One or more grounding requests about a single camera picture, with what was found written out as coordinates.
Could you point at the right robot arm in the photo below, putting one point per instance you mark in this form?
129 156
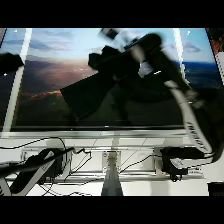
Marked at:
193 126

